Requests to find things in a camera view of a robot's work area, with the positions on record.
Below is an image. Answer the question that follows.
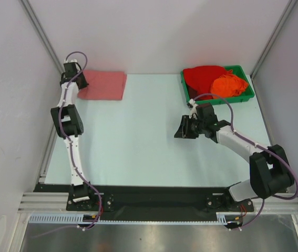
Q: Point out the dark maroon t shirt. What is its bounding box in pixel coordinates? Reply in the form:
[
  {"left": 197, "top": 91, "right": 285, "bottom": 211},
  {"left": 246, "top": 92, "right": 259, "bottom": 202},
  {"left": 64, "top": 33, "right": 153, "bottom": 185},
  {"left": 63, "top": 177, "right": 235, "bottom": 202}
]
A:
[{"left": 187, "top": 86, "right": 199, "bottom": 101}]

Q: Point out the white cable duct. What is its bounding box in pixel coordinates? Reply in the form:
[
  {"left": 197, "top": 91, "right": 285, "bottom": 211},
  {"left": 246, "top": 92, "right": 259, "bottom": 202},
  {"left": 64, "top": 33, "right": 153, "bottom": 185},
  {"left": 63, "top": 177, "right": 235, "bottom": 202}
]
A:
[{"left": 28, "top": 212, "right": 231, "bottom": 226}]

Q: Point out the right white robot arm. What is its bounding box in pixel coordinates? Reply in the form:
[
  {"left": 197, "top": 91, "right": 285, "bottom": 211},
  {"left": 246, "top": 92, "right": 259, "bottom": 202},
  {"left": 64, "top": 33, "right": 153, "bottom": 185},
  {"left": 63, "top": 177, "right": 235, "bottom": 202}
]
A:
[{"left": 174, "top": 100, "right": 295, "bottom": 211}]

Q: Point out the green plastic bin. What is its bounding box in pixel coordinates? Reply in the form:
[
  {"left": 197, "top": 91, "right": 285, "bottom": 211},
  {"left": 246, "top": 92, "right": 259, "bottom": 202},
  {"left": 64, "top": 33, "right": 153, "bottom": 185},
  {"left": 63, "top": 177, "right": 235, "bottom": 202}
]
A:
[{"left": 180, "top": 65, "right": 254, "bottom": 105}]

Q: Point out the pink t shirt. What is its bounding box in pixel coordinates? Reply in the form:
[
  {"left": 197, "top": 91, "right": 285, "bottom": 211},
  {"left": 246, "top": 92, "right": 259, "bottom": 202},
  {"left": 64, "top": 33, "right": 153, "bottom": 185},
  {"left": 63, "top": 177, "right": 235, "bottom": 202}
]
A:
[{"left": 78, "top": 70, "right": 127, "bottom": 101}]

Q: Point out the aluminium frame rail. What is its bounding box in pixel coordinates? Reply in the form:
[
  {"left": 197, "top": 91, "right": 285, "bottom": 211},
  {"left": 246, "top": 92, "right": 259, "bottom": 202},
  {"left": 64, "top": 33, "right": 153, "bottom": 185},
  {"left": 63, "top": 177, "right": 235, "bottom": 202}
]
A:
[{"left": 18, "top": 192, "right": 298, "bottom": 215}]

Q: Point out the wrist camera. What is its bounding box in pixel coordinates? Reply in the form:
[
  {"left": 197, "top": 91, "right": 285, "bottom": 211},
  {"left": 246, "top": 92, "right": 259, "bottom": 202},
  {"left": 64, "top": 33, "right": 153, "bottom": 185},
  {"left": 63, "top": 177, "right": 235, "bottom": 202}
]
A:
[
  {"left": 187, "top": 99, "right": 198, "bottom": 119},
  {"left": 64, "top": 59, "right": 78, "bottom": 64}
]

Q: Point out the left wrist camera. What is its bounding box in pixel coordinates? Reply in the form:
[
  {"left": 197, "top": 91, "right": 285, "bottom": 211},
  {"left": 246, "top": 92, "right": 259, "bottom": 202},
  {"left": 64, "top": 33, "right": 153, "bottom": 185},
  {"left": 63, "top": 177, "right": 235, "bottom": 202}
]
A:
[{"left": 64, "top": 59, "right": 78, "bottom": 64}]

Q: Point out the orange t shirt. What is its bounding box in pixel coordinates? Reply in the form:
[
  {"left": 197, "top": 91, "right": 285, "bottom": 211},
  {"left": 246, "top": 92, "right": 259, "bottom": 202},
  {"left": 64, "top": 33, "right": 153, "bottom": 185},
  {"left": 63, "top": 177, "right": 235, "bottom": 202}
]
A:
[{"left": 210, "top": 70, "right": 249, "bottom": 98}]

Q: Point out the red t shirt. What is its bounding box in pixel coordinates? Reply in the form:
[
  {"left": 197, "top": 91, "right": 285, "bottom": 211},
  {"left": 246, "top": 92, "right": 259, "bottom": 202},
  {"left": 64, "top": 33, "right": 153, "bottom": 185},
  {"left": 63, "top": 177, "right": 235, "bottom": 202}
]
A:
[{"left": 182, "top": 66, "right": 228, "bottom": 95}]

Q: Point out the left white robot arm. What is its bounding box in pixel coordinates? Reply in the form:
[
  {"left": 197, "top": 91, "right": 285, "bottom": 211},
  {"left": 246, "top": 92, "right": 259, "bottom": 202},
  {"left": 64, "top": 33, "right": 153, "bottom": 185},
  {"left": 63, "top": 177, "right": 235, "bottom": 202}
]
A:
[{"left": 50, "top": 59, "right": 96, "bottom": 210}]

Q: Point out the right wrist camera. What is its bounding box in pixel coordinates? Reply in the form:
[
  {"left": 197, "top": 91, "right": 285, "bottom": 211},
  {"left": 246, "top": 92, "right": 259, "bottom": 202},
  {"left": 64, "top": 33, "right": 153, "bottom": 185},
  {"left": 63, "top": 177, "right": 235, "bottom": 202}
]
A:
[{"left": 187, "top": 99, "right": 198, "bottom": 119}]

